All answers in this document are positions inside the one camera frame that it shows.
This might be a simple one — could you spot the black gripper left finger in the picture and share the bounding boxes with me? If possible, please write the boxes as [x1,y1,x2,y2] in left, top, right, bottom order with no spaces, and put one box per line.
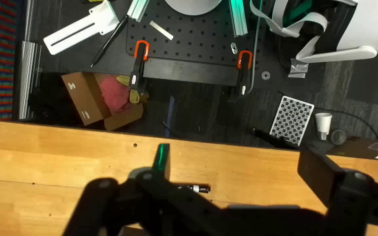
[62,168,226,236]

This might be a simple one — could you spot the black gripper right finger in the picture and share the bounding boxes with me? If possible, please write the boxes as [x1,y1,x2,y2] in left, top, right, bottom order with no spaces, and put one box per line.
[297,143,378,236]

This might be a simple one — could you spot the dark box with white label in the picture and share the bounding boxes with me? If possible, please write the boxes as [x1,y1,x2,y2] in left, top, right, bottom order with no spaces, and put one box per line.
[329,135,378,161]

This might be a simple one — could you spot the green marker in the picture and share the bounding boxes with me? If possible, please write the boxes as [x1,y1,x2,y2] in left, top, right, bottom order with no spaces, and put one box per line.
[151,142,172,178]

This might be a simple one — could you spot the black Expo marker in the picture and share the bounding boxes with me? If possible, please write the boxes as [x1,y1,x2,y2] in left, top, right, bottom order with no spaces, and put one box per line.
[176,182,212,195]

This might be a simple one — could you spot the white plastic cup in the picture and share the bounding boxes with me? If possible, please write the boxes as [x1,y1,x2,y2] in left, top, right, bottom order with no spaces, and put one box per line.
[314,111,335,142]

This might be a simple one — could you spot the black-white checkerboard card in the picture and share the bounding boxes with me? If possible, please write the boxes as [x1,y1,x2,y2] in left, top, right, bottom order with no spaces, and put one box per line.
[268,94,317,148]

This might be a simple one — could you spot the yellow plastic pieces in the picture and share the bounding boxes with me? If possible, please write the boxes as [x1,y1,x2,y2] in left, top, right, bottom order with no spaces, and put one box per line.
[116,75,142,106]

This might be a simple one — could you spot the red cloth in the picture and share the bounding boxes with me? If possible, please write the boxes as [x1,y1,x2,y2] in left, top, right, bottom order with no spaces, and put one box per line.
[99,75,132,117]

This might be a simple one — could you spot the brown cardboard box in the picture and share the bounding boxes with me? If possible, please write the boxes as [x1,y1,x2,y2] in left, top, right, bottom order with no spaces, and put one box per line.
[61,71,146,132]

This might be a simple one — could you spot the orange and black clamp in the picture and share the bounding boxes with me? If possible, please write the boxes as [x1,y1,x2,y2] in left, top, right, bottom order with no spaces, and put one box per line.
[234,48,255,98]
[129,38,153,105]

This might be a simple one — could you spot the thin black rod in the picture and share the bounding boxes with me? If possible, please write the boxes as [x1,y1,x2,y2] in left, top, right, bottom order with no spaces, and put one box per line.
[88,14,130,69]

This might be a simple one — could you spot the small white strip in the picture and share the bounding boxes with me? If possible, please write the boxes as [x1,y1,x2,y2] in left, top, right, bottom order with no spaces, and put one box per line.
[147,20,176,42]

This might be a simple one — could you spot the pale green plastic strip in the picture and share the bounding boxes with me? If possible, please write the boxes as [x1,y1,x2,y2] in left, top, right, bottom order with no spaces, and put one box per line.
[227,0,250,39]
[126,0,151,24]

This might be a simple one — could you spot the thin black floor cable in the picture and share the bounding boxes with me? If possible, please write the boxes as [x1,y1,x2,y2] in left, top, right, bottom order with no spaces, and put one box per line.
[329,107,378,147]

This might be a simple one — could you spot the grey metal rail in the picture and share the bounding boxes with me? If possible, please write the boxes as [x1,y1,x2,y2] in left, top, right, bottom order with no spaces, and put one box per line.
[19,41,38,121]

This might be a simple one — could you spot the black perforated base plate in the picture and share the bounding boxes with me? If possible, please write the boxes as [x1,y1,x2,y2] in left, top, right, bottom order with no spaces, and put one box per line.
[125,0,260,86]

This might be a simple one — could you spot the white slotted bracket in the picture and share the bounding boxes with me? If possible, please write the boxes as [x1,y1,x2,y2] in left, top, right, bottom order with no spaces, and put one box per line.
[42,0,121,56]

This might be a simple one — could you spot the grey flat ribbon cable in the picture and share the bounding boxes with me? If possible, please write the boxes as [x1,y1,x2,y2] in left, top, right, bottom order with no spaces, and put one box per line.
[248,0,331,81]

